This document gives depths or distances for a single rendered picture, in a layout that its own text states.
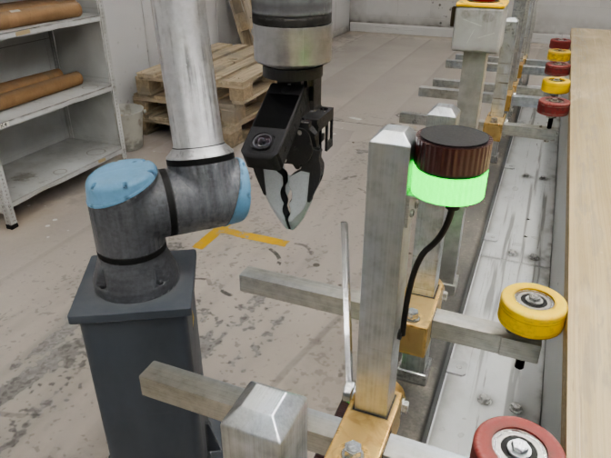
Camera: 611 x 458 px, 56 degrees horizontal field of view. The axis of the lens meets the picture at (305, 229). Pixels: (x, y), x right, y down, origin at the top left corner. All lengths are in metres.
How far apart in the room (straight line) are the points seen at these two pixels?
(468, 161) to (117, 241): 0.91
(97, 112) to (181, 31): 2.51
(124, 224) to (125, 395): 0.43
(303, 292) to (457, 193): 0.43
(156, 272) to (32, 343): 1.07
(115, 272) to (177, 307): 0.15
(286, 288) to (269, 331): 1.30
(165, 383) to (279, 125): 0.32
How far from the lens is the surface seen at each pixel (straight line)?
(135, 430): 1.51
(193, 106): 1.24
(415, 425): 0.86
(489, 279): 1.35
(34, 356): 2.24
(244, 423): 0.31
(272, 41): 0.65
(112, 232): 1.24
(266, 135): 0.64
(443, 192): 0.46
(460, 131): 0.48
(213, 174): 1.23
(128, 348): 1.35
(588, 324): 0.77
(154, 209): 1.22
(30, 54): 3.72
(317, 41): 0.66
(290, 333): 2.13
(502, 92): 1.73
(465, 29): 0.94
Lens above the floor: 1.32
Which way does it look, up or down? 28 degrees down
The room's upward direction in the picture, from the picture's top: straight up
